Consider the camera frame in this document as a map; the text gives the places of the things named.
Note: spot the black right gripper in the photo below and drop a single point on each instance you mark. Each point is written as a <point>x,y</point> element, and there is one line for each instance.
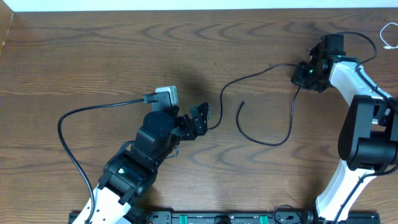
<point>302,78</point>

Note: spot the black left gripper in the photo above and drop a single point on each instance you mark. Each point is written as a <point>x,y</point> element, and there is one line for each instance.
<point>189,125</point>

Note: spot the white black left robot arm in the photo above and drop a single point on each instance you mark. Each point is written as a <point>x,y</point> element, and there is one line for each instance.
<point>129,174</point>

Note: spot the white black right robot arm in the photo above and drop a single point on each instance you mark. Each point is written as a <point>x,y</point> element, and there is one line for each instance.
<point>367,144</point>

